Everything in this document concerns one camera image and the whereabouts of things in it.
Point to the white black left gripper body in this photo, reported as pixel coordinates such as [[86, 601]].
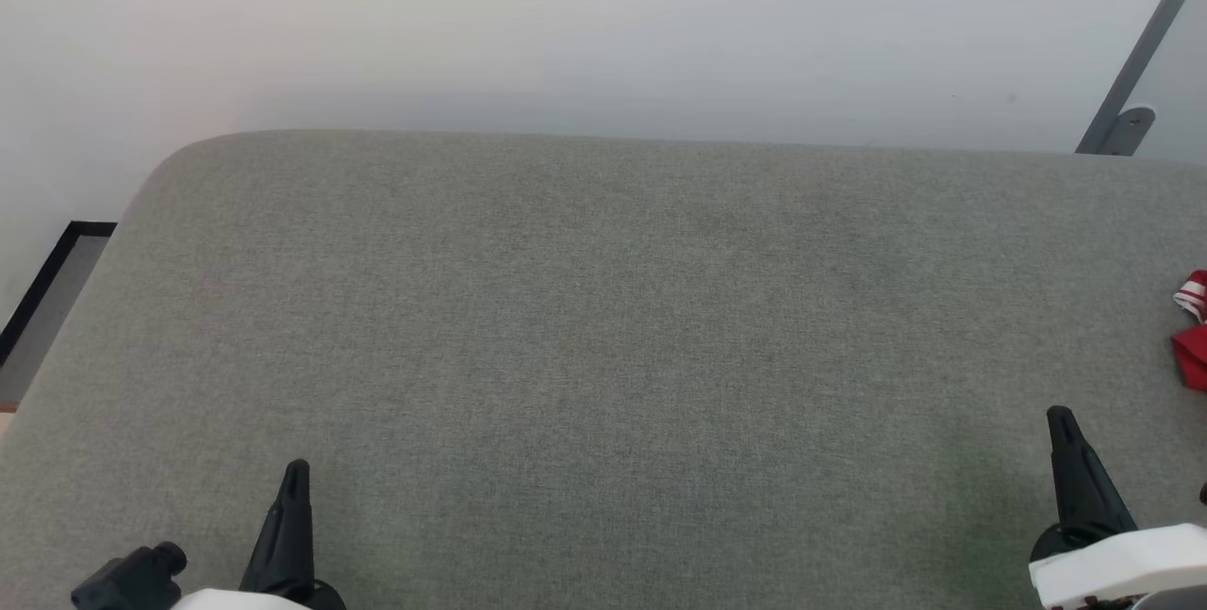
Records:
[[273, 601]]

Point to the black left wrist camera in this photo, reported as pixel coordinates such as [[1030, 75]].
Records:
[[132, 580]]

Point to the grey fabric sofa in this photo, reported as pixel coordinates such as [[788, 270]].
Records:
[[603, 327]]

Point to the black framed grey panel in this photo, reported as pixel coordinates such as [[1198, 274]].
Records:
[[42, 282]]

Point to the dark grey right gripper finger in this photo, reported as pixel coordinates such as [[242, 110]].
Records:
[[1084, 487]]

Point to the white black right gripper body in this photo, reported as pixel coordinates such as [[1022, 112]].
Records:
[[1122, 568]]

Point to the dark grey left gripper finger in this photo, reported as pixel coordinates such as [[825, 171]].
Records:
[[288, 535]]

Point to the red garment with white trim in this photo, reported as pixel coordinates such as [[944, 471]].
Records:
[[1194, 351]]

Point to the grey metal door frame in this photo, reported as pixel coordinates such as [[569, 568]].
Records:
[[1146, 44]]

